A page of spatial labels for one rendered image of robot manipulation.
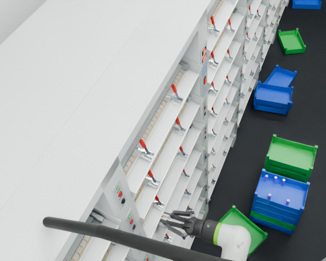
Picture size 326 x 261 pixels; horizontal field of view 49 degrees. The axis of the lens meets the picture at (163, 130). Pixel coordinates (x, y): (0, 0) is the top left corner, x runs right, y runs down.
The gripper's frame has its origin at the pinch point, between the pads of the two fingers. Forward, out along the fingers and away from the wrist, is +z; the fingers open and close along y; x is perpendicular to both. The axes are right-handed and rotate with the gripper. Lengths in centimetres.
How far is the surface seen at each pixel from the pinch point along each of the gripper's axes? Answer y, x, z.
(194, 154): 41.4, -7.4, 1.5
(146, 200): -7.4, 29.4, -5.4
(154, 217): -5.5, 10.8, -2.3
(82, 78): 7, 75, 10
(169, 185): 10.5, 11.0, -2.0
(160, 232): -4.3, -7.4, 1.3
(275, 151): 99, -70, -25
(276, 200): 61, -72, -34
